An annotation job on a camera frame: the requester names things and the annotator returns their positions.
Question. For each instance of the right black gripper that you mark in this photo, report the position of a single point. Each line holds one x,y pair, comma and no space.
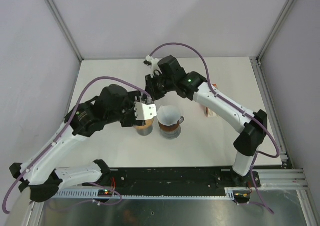
150,86

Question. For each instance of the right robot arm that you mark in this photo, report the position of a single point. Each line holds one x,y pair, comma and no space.
250,125

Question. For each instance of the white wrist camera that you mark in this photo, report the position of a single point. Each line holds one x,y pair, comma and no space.
144,111
152,62

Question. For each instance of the right aluminium corner post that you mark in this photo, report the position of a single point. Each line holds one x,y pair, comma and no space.
280,20

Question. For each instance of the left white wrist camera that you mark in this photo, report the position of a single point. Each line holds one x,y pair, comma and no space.
144,111

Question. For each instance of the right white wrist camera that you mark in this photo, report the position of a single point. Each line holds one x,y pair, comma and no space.
152,62

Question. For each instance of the orange coffee filter holder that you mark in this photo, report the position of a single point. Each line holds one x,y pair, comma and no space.
207,109

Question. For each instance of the white paper cone filter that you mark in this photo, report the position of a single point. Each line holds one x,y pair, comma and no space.
168,115

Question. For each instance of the clear ribbed glass server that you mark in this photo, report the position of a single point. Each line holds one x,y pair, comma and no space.
171,134

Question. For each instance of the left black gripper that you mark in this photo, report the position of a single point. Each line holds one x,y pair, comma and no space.
131,97

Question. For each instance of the aluminium corner post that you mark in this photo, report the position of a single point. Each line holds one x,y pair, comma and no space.
64,28
280,20

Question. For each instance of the left aluminium corner post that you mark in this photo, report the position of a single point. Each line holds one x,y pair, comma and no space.
64,28

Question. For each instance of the grey glass carafe with collar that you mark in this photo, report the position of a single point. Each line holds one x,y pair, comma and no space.
144,130

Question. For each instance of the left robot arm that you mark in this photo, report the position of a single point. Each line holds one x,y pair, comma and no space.
42,175

